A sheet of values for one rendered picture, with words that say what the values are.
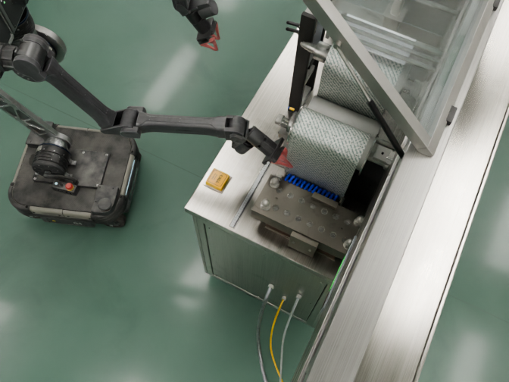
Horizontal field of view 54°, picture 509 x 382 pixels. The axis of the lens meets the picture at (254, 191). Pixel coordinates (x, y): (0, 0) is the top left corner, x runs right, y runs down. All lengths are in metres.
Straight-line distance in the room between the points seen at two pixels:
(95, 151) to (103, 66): 0.86
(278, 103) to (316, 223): 0.63
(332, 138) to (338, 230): 0.35
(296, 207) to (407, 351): 0.72
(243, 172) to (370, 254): 1.00
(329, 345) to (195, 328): 1.74
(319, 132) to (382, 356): 0.72
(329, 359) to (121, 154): 2.07
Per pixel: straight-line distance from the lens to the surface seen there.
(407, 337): 1.30
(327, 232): 1.77
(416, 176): 1.20
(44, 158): 2.76
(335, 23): 1.04
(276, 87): 2.22
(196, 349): 2.70
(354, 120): 1.76
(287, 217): 1.78
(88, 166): 2.86
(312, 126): 1.63
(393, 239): 1.12
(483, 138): 1.60
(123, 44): 3.67
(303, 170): 1.80
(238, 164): 2.01
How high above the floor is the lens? 2.66
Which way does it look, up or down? 64 degrees down
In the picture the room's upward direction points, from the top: 3 degrees clockwise
